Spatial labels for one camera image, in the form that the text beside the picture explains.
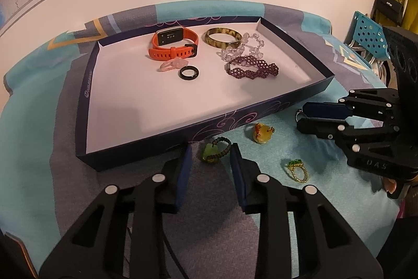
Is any yellow stone ring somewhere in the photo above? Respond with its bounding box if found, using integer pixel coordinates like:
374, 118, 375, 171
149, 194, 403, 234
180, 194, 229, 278
252, 123, 276, 145

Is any orange smart band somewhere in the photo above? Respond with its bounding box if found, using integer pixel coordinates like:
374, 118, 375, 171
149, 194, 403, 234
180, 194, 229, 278
148, 27, 200, 59

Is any mottled green bangle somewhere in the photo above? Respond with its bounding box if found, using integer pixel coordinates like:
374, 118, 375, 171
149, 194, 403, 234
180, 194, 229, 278
205, 27, 243, 49

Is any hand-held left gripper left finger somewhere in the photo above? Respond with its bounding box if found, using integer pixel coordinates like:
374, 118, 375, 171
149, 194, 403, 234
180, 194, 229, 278
38, 144, 193, 279

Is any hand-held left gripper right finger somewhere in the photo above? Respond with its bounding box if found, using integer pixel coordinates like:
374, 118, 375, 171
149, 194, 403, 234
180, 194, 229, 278
229, 143, 384, 279

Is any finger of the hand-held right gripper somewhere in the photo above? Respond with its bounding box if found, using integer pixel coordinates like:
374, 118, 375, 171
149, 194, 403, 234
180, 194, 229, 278
302, 88, 399, 119
297, 117, 400, 152

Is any pink beaded ring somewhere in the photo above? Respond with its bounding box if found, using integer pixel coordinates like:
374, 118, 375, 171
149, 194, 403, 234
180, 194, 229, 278
158, 57, 190, 72

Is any person's right hand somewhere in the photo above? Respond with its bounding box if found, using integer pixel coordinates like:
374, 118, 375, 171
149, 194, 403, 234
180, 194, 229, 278
381, 176, 397, 195

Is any gold ring with green stones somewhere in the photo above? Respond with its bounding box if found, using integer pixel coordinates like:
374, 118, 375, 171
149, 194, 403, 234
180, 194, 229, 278
282, 159, 309, 183

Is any blue perforated plastic chair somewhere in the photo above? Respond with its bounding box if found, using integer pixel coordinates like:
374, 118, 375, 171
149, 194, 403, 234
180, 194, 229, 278
351, 11, 391, 60

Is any braided ring with green stone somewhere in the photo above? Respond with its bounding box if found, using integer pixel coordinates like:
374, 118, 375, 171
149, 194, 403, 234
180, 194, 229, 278
202, 137, 232, 164

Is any teal grey printed blanket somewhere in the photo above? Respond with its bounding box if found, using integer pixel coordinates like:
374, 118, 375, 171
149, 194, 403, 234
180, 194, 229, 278
0, 1, 402, 279

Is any dark green stone ring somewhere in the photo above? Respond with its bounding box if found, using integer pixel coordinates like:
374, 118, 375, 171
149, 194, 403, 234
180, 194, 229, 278
179, 66, 200, 82

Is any clear crystal bead bracelet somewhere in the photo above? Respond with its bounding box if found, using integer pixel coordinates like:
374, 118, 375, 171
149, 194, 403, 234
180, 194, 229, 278
217, 32, 265, 62

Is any navy cardboard box tray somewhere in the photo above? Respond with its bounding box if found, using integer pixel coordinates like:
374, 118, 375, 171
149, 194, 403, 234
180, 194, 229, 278
76, 16, 336, 172

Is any dark purple beaded bracelet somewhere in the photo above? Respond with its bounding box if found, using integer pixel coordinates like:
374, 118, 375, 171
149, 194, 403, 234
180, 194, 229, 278
225, 56, 280, 80

